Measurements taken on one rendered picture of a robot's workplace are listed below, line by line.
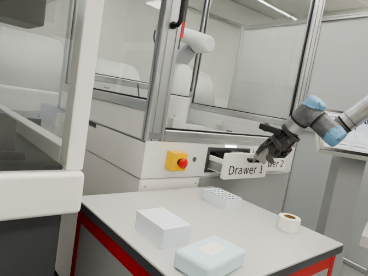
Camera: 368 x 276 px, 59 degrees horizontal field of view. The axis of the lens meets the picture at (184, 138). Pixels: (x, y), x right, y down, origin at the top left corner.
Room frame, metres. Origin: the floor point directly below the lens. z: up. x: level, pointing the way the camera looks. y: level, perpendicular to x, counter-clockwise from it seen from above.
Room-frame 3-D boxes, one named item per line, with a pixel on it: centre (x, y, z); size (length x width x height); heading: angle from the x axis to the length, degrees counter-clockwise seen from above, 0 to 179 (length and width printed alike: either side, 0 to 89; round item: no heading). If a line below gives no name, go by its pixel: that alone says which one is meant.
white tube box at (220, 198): (1.17, -0.17, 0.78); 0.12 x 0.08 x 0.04; 40
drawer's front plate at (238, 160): (1.40, -0.29, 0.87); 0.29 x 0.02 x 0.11; 131
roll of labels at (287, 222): (1.02, -0.38, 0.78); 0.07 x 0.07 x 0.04
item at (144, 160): (1.86, 0.06, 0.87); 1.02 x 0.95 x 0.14; 131
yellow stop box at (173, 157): (1.24, 0.01, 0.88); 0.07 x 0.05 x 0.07; 131
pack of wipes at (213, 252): (0.69, -0.10, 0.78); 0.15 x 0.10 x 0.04; 141
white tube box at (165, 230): (0.80, 0.02, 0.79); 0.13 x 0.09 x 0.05; 40
